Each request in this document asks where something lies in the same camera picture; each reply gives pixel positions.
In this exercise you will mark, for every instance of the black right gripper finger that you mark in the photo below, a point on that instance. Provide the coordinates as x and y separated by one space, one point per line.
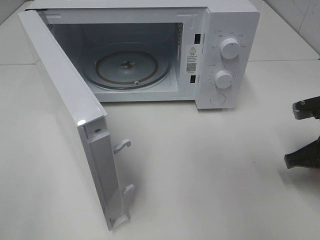
305 157
311 104

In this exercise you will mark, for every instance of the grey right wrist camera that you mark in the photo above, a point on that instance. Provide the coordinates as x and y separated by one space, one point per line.
301 114

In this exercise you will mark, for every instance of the round door release button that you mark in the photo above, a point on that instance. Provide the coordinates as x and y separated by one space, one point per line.
218 99

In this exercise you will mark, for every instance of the white dial knob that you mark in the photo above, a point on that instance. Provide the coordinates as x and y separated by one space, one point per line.
230 47
223 79

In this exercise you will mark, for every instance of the glass microwave turntable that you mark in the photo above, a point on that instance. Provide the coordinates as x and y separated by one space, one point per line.
126 65

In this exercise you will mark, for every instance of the white microwave door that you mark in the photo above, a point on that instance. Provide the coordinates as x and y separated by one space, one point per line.
81 118

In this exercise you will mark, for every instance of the white microwave oven body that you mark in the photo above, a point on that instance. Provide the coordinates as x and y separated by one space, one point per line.
191 30

